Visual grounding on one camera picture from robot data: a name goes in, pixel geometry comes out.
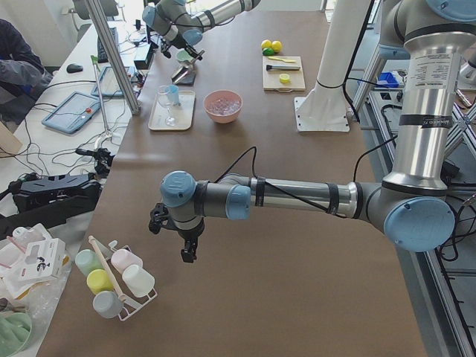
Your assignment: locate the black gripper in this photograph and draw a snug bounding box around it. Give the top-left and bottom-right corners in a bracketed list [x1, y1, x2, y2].
[160, 35, 204, 60]
[149, 203, 205, 263]

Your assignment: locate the silver metal ice scoop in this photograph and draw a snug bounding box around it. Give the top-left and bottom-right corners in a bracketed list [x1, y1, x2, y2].
[171, 64, 195, 80]

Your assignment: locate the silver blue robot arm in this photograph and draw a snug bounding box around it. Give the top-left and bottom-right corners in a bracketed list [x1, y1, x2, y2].
[142, 0, 260, 60]
[143, 1, 475, 263]

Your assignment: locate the blue cup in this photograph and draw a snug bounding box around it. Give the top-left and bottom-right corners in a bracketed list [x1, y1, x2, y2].
[167, 84, 181, 106]

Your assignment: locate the pink plastic cup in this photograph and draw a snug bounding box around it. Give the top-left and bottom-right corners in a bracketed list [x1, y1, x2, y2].
[111, 248, 143, 274]

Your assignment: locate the white plastic cup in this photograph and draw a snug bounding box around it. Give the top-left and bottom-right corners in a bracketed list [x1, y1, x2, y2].
[122, 264, 155, 298]

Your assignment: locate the pink bowl with ice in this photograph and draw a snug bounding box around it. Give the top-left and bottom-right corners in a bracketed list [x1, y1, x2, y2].
[203, 90, 242, 124]

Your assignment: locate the yellow plastic cup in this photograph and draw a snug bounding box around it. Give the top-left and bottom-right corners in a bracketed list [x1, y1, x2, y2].
[86, 269, 114, 295]

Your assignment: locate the green plastic cup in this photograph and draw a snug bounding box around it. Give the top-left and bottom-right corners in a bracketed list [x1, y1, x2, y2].
[74, 249, 103, 277]

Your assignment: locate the grey plastic cup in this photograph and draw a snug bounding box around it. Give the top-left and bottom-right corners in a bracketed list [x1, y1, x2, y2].
[93, 291, 123, 318]

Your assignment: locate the green bowl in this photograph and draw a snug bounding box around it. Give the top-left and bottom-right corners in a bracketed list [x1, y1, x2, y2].
[176, 49, 194, 64]

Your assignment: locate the grey folded cloth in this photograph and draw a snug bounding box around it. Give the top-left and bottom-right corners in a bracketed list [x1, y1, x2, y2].
[172, 71, 196, 86]

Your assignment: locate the clear wine glass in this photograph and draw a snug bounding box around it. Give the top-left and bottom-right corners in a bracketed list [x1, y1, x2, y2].
[157, 85, 176, 127]

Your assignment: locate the cream serving tray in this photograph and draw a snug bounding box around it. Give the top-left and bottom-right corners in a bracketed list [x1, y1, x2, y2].
[148, 90, 196, 131]

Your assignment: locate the blue teach pendant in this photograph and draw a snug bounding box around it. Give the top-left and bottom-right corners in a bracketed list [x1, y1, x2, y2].
[91, 66, 123, 98]
[42, 91, 100, 135]

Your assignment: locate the yellow lemon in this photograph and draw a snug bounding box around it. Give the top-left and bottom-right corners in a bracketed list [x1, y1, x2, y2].
[261, 39, 272, 49]
[271, 40, 283, 54]

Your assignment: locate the green lime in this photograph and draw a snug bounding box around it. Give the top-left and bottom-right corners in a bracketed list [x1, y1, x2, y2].
[262, 48, 274, 57]

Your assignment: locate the yellow plastic knife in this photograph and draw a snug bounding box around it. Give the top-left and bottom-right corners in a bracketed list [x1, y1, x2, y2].
[267, 56, 296, 63]

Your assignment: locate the wooden cutting board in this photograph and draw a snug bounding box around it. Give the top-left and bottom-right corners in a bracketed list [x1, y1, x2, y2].
[262, 56, 306, 92]

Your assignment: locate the black computer mouse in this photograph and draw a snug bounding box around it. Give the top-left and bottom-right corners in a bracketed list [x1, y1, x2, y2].
[66, 63, 83, 74]

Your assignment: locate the half lemon slice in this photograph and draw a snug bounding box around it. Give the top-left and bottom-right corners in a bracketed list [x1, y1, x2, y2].
[279, 73, 290, 83]

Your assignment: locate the white product box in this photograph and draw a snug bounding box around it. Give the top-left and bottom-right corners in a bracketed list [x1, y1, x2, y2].
[18, 238, 65, 283]

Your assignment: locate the black equipment case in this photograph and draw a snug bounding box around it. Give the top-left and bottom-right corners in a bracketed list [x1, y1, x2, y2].
[10, 174, 102, 214]

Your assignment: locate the seated person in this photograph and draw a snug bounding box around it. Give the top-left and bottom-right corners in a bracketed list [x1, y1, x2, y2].
[1, 19, 53, 125]

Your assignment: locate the green plates stack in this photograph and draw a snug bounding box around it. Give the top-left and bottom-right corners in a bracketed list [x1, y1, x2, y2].
[1, 312, 32, 356]

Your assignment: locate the white wire cup rack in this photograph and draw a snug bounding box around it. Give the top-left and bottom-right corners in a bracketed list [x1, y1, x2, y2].
[88, 235, 158, 322]

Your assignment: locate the aluminium frame post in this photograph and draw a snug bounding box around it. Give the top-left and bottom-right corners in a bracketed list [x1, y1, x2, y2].
[85, 0, 141, 115]

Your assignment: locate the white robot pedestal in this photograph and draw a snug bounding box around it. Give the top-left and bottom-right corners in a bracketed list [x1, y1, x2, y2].
[295, 0, 373, 132]

